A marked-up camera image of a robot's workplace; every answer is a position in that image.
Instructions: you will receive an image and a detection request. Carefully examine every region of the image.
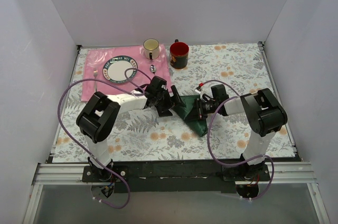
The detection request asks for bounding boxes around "dark green cloth napkin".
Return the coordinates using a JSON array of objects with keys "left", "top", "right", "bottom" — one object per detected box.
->
[{"left": 172, "top": 95, "right": 208, "bottom": 137}]

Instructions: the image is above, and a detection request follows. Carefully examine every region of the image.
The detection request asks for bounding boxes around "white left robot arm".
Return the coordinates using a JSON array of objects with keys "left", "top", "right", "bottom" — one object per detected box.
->
[{"left": 76, "top": 76, "right": 185, "bottom": 182}]

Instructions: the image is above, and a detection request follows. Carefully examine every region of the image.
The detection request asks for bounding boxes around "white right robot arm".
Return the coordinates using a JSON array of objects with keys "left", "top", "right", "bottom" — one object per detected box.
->
[{"left": 193, "top": 85, "right": 287, "bottom": 181}]

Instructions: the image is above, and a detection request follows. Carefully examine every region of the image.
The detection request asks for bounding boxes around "silver spoon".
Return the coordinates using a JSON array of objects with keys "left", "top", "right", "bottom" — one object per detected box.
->
[{"left": 149, "top": 64, "right": 156, "bottom": 76}]

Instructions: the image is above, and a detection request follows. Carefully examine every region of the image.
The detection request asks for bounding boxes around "floral tablecloth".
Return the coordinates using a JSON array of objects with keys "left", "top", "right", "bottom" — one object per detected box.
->
[{"left": 52, "top": 43, "right": 296, "bottom": 163}]

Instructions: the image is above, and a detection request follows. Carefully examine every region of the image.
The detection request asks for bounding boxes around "pink placemat cloth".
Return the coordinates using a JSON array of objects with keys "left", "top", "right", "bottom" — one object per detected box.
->
[{"left": 81, "top": 44, "right": 171, "bottom": 102}]

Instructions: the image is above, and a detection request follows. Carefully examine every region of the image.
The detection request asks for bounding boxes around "cream enamel mug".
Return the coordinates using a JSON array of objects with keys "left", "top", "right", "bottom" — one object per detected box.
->
[{"left": 143, "top": 39, "right": 160, "bottom": 60}]

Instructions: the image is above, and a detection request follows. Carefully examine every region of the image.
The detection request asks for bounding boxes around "dark mug red interior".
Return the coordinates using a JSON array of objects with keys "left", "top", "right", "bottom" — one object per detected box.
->
[{"left": 170, "top": 39, "right": 189, "bottom": 69}]

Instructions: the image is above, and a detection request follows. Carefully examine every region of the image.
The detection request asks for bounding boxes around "white plate green rim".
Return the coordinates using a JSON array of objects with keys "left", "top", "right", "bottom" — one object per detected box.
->
[{"left": 102, "top": 55, "right": 138, "bottom": 84}]

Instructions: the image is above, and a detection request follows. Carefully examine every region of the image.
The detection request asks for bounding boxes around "silver fork on placemat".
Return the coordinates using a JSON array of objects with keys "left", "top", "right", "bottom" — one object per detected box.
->
[{"left": 93, "top": 68, "right": 98, "bottom": 92}]

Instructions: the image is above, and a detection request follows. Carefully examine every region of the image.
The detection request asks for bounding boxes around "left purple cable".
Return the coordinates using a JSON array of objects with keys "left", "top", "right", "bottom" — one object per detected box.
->
[{"left": 57, "top": 67, "right": 155, "bottom": 209}]

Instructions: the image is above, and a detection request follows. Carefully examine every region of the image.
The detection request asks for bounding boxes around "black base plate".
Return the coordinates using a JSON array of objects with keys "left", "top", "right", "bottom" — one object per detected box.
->
[{"left": 81, "top": 159, "right": 270, "bottom": 194}]

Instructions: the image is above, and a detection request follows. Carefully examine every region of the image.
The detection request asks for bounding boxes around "aluminium frame rail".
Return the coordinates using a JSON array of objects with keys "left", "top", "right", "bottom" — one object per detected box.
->
[{"left": 24, "top": 160, "right": 329, "bottom": 223}]

